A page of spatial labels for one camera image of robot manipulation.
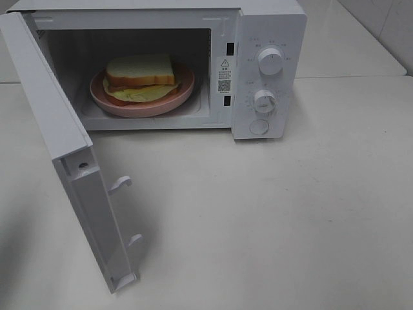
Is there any pink round plate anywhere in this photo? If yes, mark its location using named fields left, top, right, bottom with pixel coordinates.
left=90, top=63, right=196, bottom=118

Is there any white warning label sticker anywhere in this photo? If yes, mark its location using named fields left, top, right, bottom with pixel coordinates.
left=216, top=56, right=236, bottom=94

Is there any white microwave oven body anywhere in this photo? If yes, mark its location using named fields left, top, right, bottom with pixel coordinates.
left=6, top=1, right=307, bottom=140

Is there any toast sandwich with lettuce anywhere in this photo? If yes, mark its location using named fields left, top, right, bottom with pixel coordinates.
left=103, top=54, right=180, bottom=106

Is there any round white door button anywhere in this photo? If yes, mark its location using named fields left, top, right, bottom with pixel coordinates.
left=250, top=119, right=269, bottom=135

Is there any lower white timer knob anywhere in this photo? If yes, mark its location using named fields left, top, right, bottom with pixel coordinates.
left=254, top=89, right=277, bottom=114

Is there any upper white power knob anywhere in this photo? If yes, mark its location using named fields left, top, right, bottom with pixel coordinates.
left=257, top=45, right=284, bottom=76

